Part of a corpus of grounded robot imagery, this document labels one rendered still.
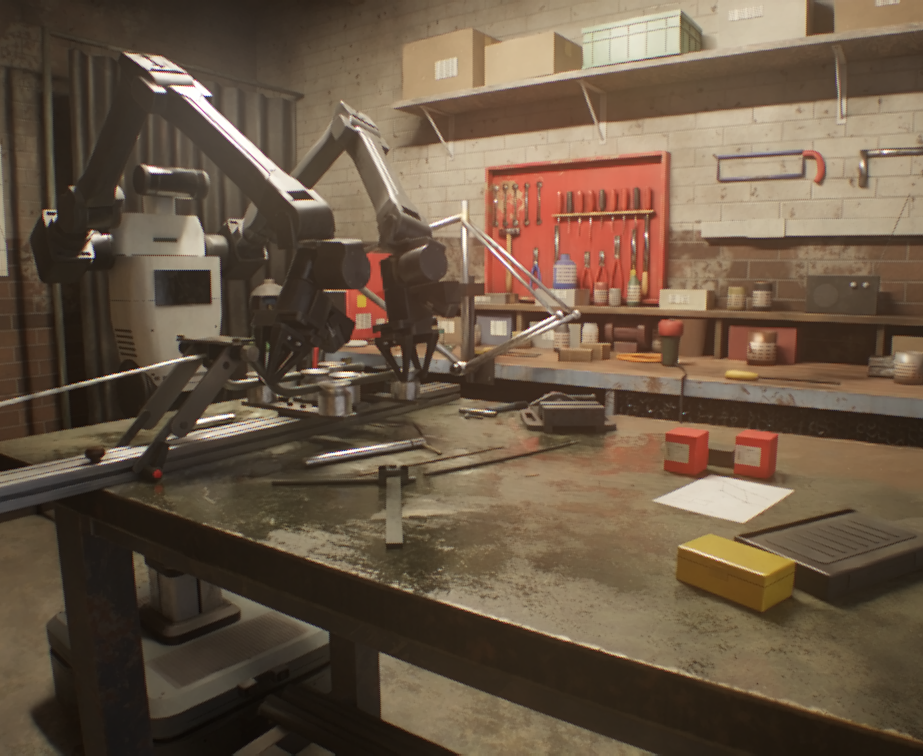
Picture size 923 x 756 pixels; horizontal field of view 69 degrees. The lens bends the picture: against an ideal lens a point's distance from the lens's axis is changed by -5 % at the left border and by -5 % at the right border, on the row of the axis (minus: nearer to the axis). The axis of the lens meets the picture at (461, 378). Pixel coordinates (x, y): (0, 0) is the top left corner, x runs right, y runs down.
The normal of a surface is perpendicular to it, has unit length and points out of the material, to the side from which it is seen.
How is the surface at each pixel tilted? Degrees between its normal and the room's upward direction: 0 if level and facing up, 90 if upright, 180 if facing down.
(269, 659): 45
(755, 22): 89
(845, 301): 90
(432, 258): 80
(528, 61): 90
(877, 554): 0
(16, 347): 90
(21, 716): 0
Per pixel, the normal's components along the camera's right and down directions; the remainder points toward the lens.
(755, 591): -0.80, 0.08
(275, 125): 0.15, 0.15
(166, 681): 0.00, -0.99
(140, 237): 0.76, 0.09
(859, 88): -0.56, 0.11
